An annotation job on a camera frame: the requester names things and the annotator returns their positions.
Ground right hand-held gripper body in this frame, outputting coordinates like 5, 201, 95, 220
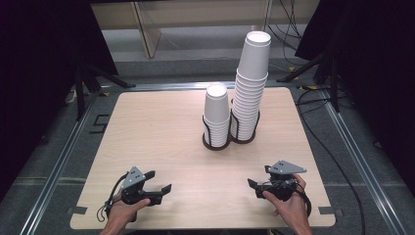
255, 160, 307, 202

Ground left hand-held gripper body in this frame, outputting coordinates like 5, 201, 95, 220
120, 165, 163, 207

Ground black double cup holder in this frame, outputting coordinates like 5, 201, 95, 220
201, 98, 261, 152

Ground short stack of paper cups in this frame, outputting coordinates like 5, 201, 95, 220
203, 83, 231, 149

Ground tall stack of paper cups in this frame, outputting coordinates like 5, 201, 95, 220
230, 30, 272, 142

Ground person's right hand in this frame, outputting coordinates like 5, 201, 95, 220
262, 173, 310, 227

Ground person's left hand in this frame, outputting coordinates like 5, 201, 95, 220
106, 197, 152, 229

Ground black tripod stand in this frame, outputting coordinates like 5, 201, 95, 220
276, 48, 342, 114
72, 62, 136, 121

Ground black curtain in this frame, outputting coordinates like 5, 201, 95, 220
295, 0, 415, 197
0, 0, 119, 204

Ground light wooden shelf unit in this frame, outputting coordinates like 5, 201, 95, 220
90, 0, 273, 60

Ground left hand-held gripper cable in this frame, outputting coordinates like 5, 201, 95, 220
96, 172, 129, 223

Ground hand-held gripper cable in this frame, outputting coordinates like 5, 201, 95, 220
96, 172, 129, 223
295, 189, 313, 218

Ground right hand-held gripper cable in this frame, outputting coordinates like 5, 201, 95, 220
295, 189, 313, 218

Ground long black floor cable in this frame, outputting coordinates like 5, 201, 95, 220
295, 87, 366, 235

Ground metal floor rail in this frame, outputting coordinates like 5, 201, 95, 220
19, 94, 99, 235
97, 80, 301, 93
321, 91, 407, 235

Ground hanging black cables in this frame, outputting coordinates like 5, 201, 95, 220
267, 0, 304, 67

